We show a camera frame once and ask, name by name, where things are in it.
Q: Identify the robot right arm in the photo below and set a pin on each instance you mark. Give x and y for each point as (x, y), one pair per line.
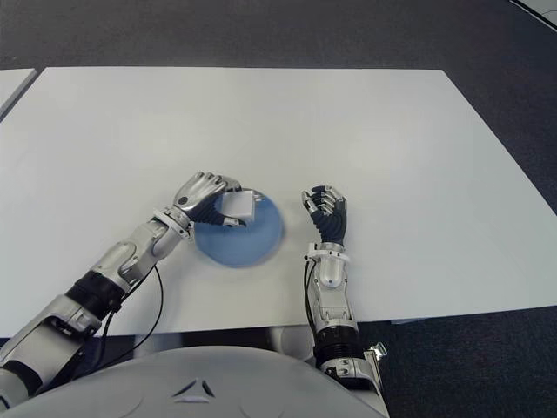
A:
(331, 287)

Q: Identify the white charger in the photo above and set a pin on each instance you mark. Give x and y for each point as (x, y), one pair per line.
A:
(239, 204)

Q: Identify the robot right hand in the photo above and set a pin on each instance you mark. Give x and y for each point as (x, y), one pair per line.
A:
(333, 220)

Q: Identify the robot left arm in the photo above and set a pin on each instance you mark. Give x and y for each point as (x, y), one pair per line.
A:
(100, 283)

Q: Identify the grey robot torso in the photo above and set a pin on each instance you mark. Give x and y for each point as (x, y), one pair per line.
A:
(196, 385)

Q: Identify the white neighbouring table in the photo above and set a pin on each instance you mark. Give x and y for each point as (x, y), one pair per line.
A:
(11, 85)

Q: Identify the metal clip on arm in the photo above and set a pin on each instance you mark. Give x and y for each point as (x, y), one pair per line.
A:
(377, 350)

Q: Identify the blue plate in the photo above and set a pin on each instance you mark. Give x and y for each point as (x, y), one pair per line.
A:
(248, 244)

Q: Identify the white pedestal under table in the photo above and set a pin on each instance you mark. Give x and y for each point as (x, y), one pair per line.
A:
(289, 341)

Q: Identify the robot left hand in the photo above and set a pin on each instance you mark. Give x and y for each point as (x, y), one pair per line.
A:
(198, 193)

